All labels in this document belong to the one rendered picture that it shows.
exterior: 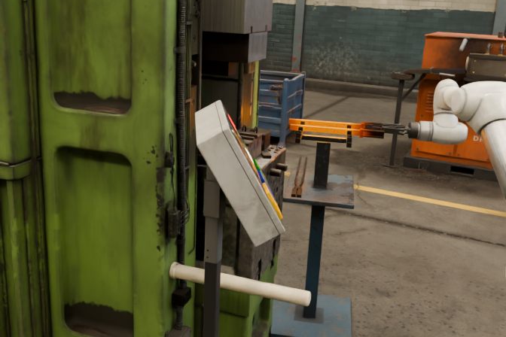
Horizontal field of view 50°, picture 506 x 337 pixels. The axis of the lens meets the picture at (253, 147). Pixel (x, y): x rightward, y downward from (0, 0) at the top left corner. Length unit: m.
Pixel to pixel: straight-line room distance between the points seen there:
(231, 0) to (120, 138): 0.54
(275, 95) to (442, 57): 1.67
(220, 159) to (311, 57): 8.68
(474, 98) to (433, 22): 7.42
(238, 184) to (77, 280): 0.95
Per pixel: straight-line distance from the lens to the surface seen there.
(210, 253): 1.43
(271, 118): 5.67
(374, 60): 9.50
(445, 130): 2.51
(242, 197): 1.20
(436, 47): 5.24
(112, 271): 1.90
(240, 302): 2.01
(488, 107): 1.91
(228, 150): 1.17
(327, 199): 2.30
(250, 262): 1.92
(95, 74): 1.72
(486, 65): 5.05
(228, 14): 1.73
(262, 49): 1.90
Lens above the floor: 1.46
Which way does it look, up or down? 15 degrees down
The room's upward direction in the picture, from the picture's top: 3 degrees clockwise
